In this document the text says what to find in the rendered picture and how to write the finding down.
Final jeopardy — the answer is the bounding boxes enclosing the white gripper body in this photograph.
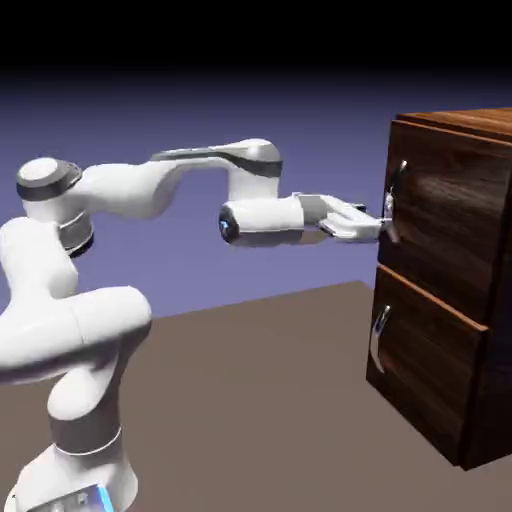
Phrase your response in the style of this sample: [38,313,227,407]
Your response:
[319,198,384,244]

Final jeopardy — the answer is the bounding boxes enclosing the curved silver door handle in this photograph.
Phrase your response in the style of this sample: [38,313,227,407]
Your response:
[369,304,392,375]
[380,160,409,244]

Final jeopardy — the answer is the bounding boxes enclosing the dark wood cabinet door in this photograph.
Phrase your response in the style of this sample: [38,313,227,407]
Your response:
[377,119,512,326]
[365,264,490,468]

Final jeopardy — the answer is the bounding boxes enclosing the dark wood cabinet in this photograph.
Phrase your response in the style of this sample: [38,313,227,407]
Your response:
[365,107,512,472]

